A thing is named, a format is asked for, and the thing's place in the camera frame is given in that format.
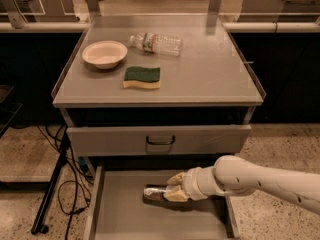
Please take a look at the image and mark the black stand leg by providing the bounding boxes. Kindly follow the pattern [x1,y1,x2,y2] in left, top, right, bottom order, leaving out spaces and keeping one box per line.
[31,133,68,235]

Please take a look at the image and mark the white horizontal rail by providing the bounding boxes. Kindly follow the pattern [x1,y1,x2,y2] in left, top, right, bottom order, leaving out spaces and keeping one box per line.
[0,22,320,33]

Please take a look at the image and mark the open middle drawer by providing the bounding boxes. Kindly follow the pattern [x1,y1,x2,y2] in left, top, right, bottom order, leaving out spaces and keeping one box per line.
[83,165,240,240]

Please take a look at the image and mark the black floor cables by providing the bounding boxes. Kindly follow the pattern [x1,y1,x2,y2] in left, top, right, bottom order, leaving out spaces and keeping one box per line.
[35,123,95,240]

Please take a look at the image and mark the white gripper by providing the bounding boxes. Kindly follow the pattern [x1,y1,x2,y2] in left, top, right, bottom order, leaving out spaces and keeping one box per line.
[163,166,221,202]

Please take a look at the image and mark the green yellow sponge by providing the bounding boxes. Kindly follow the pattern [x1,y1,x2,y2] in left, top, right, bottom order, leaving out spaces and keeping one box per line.
[123,66,160,89]

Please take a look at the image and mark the white paper bowl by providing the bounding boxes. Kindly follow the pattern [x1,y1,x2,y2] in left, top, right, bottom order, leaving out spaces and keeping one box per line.
[82,41,128,70]

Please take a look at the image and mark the closed upper drawer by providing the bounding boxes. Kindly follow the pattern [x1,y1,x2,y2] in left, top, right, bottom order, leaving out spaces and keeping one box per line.
[67,125,251,157]

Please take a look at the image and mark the silver blue redbull can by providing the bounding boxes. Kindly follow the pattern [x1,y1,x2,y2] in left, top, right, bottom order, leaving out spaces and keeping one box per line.
[143,184,173,202]

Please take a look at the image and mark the grey metal drawer cabinet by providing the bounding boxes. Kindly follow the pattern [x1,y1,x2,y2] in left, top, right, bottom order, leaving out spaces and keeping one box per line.
[51,13,267,240]

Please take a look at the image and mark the dark side table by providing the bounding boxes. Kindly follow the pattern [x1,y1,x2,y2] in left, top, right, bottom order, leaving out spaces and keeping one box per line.
[0,85,22,138]

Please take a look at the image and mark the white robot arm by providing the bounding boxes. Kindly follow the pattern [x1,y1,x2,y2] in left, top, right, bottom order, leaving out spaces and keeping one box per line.
[163,155,320,214]

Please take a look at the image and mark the clear plastic water bottle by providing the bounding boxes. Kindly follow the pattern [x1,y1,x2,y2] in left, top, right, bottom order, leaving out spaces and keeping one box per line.
[129,32,182,57]

